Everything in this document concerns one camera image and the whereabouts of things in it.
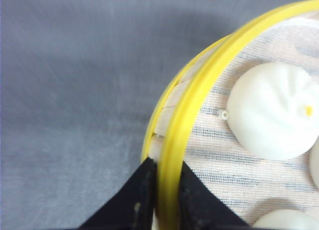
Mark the white bun edge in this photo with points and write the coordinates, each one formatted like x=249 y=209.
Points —
x=314 y=163
x=287 y=220
x=303 y=23

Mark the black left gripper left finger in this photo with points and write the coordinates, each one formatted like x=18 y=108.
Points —
x=132 y=207

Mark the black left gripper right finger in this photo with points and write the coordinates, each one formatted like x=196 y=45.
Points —
x=199 y=209

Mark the white bun right edge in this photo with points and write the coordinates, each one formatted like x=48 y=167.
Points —
x=314 y=163

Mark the steamer basket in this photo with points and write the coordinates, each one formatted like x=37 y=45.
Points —
x=171 y=124

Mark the white bun top edge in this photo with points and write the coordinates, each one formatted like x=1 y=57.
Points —
x=303 y=23

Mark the white bun back left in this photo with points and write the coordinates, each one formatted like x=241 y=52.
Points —
x=273 y=111

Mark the white bun bottom edge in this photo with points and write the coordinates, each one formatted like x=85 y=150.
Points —
x=287 y=220

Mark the white mesh liner cloth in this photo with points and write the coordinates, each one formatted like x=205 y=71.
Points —
x=249 y=185

